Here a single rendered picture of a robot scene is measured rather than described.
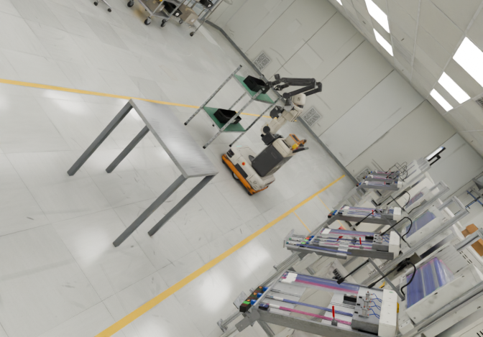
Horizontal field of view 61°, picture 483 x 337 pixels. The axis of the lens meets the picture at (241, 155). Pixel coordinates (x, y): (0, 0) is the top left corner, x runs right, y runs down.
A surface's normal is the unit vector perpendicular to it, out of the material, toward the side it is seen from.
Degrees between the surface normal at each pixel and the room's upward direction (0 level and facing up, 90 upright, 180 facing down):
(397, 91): 90
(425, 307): 90
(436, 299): 90
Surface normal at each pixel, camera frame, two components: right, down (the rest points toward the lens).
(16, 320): 0.69, -0.65
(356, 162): -0.37, 0.04
